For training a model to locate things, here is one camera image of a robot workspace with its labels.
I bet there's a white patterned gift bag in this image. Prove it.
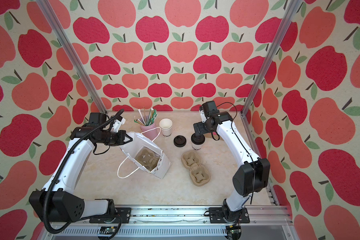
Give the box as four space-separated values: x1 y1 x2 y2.
120 132 171 179

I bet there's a black cup lid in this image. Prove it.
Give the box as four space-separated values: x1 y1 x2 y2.
191 134 205 145

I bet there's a single cardboard cup carrier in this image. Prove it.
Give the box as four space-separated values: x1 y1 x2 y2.
135 148 160 172

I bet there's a white paper coffee cup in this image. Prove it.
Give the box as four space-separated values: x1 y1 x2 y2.
191 134 206 151

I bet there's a cardboard cup carrier stack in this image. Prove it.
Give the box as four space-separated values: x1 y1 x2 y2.
181 150 211 187

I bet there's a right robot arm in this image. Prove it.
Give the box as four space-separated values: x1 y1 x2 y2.
194 101 271 223

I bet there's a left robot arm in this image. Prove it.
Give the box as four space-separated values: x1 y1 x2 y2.
29 110 133 239

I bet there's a pink straw holder cup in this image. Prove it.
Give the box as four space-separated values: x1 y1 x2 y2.
140 123 159 141

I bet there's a stack of white paper cups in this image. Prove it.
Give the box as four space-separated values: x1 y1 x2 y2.
159 119 173 138

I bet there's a stack of black lids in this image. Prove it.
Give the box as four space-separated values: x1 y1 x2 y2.
174 135 187 148

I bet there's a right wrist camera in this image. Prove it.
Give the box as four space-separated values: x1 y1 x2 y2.
199 106 207 123

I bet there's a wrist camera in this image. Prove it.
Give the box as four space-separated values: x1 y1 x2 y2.
199 106 207 123
111 116 126 133

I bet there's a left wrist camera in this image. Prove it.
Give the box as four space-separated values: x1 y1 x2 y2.
111 116 126 133

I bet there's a left frame post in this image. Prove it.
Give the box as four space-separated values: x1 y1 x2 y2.
36 0 108 114

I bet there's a frame post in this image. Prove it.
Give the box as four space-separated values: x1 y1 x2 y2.
36 0 108 114
241 0 303 119

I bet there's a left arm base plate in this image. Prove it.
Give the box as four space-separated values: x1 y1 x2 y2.
90 207 132 225

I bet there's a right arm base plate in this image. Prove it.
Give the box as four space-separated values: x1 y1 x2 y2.
205 207 250 224

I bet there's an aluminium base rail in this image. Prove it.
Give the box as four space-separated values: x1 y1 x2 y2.
37 205 299 240

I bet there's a right frame post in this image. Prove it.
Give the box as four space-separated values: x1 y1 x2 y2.
241 0 303 119

